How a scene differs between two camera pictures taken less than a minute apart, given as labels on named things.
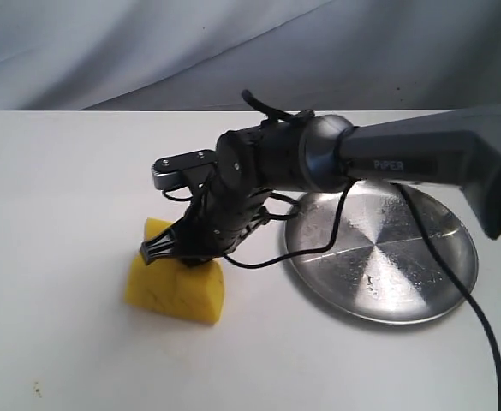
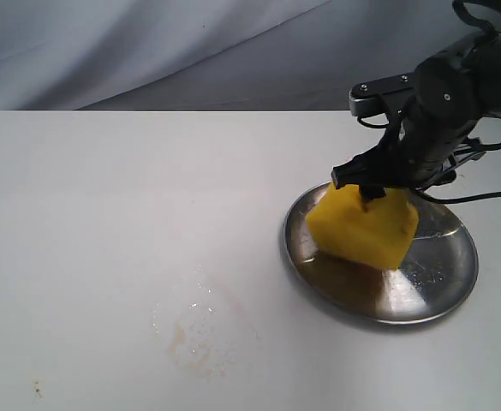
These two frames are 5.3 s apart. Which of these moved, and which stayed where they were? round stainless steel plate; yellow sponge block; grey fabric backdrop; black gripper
Moved: black gripper; yellow sponge block
Stayed: grey fabric backdrop; round stainless steel plate
